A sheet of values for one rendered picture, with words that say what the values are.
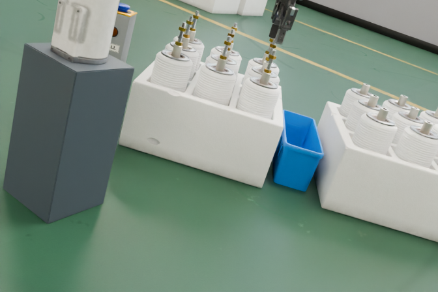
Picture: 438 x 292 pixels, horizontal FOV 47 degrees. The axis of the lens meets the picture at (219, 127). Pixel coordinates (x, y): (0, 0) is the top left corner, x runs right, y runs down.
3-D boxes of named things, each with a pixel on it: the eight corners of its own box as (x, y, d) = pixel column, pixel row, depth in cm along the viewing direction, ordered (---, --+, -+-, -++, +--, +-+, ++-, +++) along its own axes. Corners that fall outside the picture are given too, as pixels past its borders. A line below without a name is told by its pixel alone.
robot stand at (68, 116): (47, 225, 93) (76, 72, 82) (2, 188, 99) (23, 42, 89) (103, 203, 104) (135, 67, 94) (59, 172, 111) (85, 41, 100)
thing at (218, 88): (184, 121, 140) (201, 60, 134) (218, 130, 141) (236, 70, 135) (182, 135, 131) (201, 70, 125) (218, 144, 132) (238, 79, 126)
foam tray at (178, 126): (261, 189, 131) (283, 126, 125) (117, 145, 131) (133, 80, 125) (264, 136, 168) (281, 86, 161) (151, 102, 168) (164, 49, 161)
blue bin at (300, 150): (309, 194, 136) (324, 155, 132) (270, 182, 136) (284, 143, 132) (302, 152, 164) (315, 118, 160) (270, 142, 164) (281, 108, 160)
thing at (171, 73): (173, 116, 142) (190, 55, 135) (178, 130, 133) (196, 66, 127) (139, 109, 139) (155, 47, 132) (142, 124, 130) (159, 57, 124)
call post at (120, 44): (105, 127, 139) (130, 17, 128) (81, 119, 139) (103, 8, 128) (113, 118, 146) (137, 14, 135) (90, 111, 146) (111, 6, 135)
